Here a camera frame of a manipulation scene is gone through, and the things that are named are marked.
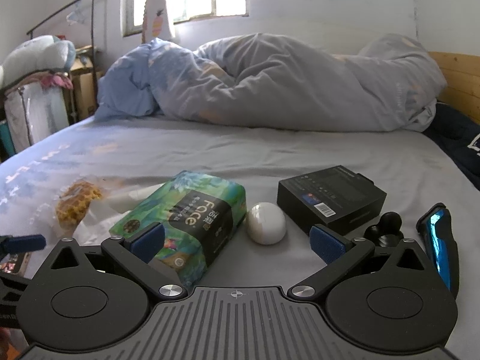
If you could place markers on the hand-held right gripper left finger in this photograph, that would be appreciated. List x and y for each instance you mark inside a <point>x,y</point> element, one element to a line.
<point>148,243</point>

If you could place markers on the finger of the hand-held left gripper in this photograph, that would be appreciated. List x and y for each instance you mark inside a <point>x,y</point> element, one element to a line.
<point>23,243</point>

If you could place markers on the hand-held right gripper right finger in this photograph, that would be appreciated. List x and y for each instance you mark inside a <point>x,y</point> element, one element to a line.
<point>327,247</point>

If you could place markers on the green tissue pack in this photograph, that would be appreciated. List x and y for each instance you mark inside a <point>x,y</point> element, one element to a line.
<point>195,210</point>

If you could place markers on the clear snack bag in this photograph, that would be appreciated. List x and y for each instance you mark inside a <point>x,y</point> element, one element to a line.
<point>77,204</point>

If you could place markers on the dark flat packet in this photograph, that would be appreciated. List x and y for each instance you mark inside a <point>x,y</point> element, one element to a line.
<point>15,263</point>

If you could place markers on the black cardboard box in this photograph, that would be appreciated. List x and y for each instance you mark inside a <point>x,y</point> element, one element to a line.
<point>333,191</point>

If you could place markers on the black ball-headed massager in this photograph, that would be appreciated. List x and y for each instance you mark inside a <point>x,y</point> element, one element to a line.
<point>386,228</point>

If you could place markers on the white egg-shaped case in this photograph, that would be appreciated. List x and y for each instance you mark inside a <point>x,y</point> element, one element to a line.
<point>266,223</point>

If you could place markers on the teal storage bin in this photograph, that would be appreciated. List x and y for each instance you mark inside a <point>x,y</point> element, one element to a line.
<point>6,140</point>

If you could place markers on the blue electric shaver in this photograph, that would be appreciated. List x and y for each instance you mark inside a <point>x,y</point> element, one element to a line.
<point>438,247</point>

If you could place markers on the grey printed bed sheet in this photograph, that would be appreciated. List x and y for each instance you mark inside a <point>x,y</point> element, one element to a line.
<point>262,150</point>

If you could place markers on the white storage bag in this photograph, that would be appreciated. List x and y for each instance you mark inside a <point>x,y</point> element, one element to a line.
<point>35,116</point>

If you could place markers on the brown cardboard box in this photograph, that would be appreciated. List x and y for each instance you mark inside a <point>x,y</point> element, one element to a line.
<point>84,90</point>

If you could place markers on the pink cloth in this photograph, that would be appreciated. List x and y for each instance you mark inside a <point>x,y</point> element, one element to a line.
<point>56,80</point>

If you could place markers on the grey-blue duvet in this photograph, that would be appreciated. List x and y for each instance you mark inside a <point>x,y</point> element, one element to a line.
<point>285,86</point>

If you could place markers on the navy printed pillow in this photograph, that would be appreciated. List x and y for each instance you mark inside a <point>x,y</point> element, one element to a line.
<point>455,135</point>

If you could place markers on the pale blue folded bedding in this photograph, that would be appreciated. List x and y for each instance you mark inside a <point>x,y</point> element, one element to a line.
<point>33,56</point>

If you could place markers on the wooden headboard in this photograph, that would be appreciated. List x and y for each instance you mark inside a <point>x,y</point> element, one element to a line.
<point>459,78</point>

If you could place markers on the white printed curtain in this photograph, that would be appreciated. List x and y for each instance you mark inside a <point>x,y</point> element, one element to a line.
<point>157,18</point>

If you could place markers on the black metal clothes rack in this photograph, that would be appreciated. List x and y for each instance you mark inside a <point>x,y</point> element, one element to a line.
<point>91,15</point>

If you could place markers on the pale plastic hanger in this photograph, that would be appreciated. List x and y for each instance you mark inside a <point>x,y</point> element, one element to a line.
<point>77,13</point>

